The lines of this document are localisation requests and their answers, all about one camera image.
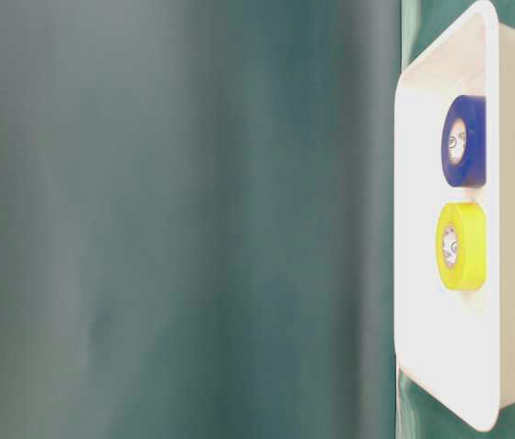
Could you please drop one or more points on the blue tape roll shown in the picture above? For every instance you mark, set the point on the blue tape roll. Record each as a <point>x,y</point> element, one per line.
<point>463,142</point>

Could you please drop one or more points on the yellow tape roll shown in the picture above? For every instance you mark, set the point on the yellow tape roll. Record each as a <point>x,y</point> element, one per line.
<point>461,246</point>

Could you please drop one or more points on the white plastic tray case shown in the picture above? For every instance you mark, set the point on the white plastic tray case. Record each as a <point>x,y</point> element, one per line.
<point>457,345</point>

